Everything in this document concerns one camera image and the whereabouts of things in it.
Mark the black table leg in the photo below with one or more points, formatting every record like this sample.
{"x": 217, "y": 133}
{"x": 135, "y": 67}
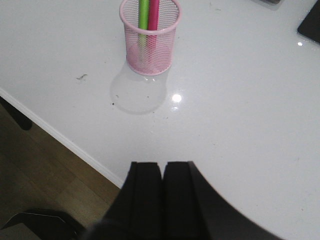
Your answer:
{"x": 23, "y": 121}

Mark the dark chair base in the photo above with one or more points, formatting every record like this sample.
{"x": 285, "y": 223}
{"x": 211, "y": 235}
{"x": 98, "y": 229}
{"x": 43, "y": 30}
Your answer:
{"x": 48, "y": 224}

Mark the green marker pen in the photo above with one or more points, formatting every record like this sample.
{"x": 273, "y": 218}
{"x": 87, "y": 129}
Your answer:
{"x": 143, "y": 18}

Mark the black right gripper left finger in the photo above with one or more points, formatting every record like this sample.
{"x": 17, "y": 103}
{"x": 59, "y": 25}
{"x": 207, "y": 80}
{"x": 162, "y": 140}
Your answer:
{"x": 136, "y": 213}

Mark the pink mesh pen holder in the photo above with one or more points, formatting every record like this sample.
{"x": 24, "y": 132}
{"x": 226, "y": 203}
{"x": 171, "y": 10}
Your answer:
{"x": 143, "y": 61}

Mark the black mouse pad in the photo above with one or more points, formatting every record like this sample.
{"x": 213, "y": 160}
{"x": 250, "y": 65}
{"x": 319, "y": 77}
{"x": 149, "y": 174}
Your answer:
{"x": 310, "y": 26}

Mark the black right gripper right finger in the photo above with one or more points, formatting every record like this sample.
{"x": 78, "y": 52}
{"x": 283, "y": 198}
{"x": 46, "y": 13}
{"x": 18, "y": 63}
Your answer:
{"x": 194, "y": 210}

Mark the pink marker pen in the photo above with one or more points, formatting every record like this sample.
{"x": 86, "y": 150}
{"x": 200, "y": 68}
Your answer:
{"x": 153, "y": 18}

